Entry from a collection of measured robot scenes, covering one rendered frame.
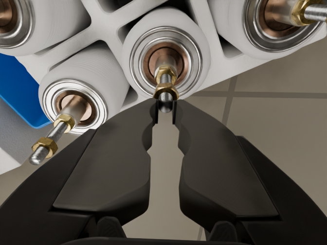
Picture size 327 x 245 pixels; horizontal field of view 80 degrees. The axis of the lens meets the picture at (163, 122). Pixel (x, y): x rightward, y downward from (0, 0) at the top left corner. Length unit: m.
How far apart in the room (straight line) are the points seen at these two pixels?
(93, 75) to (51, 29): 0.06
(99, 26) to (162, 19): 0.11
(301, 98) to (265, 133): 0.13
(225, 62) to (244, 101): 0.26
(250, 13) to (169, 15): 0.07
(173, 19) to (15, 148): 0.40
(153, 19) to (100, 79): 0.09
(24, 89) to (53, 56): 0.21
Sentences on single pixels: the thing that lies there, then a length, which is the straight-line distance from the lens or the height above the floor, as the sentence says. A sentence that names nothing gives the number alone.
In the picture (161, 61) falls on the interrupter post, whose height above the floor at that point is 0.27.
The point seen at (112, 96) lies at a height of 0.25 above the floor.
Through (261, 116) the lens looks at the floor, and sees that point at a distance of 0.59.
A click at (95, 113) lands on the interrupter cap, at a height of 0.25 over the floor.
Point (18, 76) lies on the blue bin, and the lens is 0.53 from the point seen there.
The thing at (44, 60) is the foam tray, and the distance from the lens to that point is 0.33.
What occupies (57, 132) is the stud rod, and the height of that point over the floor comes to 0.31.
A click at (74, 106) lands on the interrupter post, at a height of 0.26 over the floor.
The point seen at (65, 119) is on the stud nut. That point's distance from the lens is 0.22.
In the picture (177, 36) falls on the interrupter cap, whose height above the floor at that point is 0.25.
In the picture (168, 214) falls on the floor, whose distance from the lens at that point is 0.86.
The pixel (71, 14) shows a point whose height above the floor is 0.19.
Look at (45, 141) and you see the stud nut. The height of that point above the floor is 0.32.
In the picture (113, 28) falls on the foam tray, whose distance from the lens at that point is 0.29.
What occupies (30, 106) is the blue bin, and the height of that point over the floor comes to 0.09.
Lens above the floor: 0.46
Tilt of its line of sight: 57 degrees down
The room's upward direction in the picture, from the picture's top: 178 degrees counter-clockwise
